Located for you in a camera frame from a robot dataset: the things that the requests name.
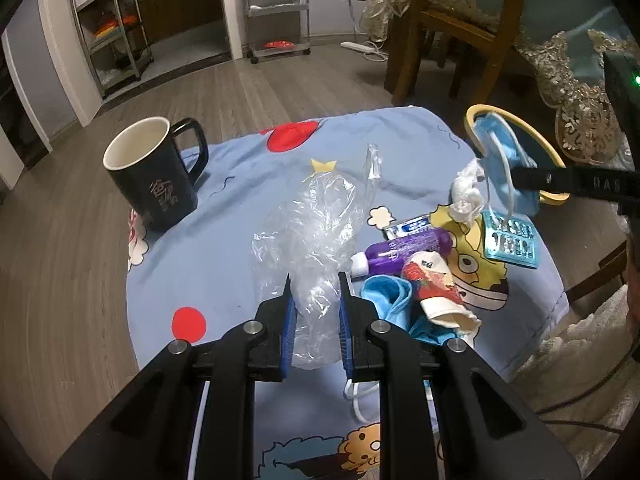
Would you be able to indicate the white trolley rack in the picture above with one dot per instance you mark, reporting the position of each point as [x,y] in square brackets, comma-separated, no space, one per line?
[277,7]

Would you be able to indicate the white crumpled plastic bag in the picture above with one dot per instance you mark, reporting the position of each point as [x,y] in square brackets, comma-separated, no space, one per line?
[467,195]

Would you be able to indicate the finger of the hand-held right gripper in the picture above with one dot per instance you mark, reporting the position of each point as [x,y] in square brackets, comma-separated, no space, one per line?
[550,180]

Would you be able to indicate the blue lace tablecloth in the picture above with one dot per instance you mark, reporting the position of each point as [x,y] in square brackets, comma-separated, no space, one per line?
[565,10]

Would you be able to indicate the orange basket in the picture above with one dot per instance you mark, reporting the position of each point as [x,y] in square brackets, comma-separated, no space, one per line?
[115,27]

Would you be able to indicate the wooden chair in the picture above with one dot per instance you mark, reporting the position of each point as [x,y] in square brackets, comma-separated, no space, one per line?
[460,30]

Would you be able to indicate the white power strip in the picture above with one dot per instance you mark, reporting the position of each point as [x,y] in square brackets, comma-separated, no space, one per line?
[357,46]

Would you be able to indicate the black mug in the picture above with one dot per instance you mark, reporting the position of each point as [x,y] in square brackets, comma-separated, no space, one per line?
[150,195]

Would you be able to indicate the red paper cup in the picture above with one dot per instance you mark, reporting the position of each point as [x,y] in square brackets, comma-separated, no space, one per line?
[430,280]

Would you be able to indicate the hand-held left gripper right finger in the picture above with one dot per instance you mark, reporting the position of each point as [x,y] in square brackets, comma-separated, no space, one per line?
[345,332]

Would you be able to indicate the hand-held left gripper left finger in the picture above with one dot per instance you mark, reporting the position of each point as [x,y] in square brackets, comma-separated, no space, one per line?
[287,325]

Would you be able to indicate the red plate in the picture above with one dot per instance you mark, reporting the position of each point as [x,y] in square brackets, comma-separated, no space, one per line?
[278,44]

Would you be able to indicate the light blue blister pack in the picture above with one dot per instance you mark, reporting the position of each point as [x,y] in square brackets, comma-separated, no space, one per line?
[515,245]

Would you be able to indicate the wooden kitchen cabinet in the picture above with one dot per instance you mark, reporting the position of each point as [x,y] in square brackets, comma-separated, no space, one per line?
[185,5]

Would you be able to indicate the small toothpaste tube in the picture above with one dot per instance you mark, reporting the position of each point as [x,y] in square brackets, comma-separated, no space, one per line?
[407,227]

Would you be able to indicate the purple plastic bottle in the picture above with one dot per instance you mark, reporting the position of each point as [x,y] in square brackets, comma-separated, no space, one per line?
[400,252]

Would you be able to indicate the clear plastic bag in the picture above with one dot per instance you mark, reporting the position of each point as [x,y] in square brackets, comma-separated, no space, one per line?
[320,240]

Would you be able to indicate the dark wooden furniture leg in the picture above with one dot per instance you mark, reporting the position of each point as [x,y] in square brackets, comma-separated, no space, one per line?
[595,280]

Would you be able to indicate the blue cartoon printed blanket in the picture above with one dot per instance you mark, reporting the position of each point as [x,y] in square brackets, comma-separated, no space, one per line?
[240,240]

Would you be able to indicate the person's right forearm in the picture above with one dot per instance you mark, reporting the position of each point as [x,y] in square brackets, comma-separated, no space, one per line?
[632,310]

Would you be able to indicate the metal shelf rack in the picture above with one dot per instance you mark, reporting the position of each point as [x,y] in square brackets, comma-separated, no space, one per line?
[107,41]

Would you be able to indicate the blue bin with yellow rim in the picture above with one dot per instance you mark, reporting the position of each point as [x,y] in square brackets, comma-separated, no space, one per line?
[552,197]

